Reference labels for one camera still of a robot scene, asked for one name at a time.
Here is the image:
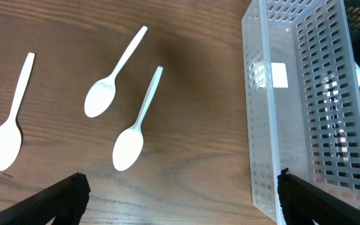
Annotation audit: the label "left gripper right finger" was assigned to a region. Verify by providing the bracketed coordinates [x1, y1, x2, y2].
[277, 168, 360, 225]

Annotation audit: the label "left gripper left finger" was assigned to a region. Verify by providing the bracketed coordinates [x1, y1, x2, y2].
[0, 172, 91, 225]

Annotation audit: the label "clear plastic basket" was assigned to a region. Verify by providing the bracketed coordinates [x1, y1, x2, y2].
[242, 0, 360, 224]

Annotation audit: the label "white label sticker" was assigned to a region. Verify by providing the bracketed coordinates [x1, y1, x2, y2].
[271, 62, 289, 88]

